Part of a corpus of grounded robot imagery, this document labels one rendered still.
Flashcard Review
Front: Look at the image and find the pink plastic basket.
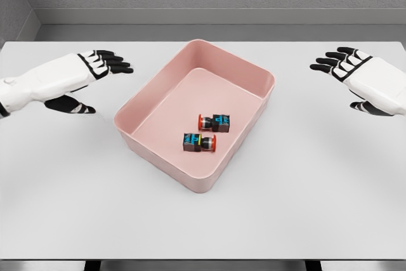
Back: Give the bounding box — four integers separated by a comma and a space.
114, 39, 276, 195

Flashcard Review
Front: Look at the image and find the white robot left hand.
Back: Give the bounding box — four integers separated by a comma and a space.
30, 50, 134, 115

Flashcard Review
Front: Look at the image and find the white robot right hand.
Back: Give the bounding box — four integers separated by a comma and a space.
310, 46, 406, 117

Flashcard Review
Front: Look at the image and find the black industrial switch red button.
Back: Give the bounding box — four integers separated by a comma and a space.
198, 113, 231, 134

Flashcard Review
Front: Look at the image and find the black industrial switch yellow stripe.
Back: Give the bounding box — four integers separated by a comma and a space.
183, 132, 218, 154

